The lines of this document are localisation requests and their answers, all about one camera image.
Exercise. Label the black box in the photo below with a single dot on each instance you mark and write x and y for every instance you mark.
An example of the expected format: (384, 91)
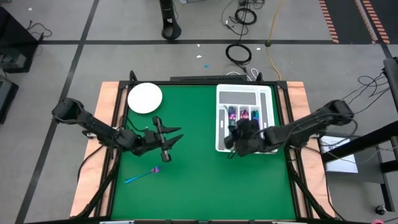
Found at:
(6, 99)

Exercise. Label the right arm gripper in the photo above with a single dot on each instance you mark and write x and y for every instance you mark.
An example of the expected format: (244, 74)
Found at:
(247, 138)

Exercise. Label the black caster wheel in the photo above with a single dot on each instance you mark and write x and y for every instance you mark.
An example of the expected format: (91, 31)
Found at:
(380, 210)

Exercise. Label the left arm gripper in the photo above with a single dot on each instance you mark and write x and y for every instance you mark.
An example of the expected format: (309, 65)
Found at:
(150, 141)

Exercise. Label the black post stand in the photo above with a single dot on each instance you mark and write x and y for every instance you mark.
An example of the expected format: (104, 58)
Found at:
(170, 31)

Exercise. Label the black diagonal support strut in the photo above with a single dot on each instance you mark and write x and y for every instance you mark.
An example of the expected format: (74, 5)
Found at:
(99, 189)
(306, 189)

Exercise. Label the green table mat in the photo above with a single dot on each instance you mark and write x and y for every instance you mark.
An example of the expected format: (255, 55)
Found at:
(202, 186)

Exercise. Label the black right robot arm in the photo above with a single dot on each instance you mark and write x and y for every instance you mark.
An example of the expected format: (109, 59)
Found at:
(311, 124)

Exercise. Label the black cabinet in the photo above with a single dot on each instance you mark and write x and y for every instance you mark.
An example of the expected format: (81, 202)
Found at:
(18, 34)

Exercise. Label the round white plate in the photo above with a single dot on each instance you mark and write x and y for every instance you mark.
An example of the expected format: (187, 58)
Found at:
(145, 98)

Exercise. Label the pink object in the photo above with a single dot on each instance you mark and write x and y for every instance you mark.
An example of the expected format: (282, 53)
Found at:
(377, 222)

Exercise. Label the grey base plate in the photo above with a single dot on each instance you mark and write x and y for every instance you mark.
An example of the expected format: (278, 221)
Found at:
(371, 174)

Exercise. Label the black aluminium table frame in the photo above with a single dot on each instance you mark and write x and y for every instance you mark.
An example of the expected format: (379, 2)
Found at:
(123, 84)

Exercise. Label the black metal stand frame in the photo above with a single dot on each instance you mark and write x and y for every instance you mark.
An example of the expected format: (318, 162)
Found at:
(385, 131)

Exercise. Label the grey box device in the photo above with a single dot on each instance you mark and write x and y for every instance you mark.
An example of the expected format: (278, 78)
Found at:
(14, 61)

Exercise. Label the black upright pole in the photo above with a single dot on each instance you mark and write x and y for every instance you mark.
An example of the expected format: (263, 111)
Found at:
(392, 77)

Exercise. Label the black floor plug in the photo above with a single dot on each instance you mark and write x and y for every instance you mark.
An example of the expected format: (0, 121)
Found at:
(267, 44)

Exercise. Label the white paper sheet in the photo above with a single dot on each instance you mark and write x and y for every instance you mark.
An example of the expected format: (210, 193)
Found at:
(342, 163)

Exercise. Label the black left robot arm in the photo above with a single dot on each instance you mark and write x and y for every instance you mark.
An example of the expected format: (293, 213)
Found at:
(93, 124)

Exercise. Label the white cutlery organiser tray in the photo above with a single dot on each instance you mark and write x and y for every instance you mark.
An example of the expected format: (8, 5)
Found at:
(239, 87)

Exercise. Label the black flat bar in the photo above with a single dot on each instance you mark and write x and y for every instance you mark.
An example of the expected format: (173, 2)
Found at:
(208, 78)

